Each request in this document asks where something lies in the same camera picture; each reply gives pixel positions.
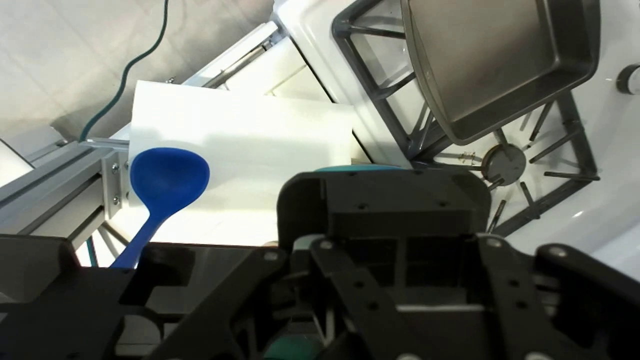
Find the teal plastic piece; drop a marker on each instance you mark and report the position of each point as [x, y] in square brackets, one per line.
[356, 169]

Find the black cast iron stove grate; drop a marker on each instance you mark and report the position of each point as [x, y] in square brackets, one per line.
[381, 86]

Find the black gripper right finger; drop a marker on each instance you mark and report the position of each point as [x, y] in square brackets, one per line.
[447, 213]

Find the small black-capped pepper bottle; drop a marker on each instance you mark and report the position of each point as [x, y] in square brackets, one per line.
[630, 79]

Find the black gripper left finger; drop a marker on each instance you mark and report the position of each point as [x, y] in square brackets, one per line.
[333, 213]

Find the white gas stove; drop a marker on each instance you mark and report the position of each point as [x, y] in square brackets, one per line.
[321, 41]

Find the blue plastic serving spoon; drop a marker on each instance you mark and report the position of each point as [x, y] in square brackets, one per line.
[171, 176]

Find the square dark grey pan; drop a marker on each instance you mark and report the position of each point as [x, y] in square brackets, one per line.
[492, 61]

